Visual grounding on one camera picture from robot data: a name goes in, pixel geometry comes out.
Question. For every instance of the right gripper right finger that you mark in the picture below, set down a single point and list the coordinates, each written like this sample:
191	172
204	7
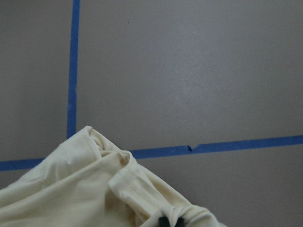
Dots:
180	222

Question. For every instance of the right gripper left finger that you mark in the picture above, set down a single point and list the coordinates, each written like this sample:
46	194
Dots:
163	222

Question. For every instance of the beige long sleeve shirt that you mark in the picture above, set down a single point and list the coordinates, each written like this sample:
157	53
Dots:
89	182

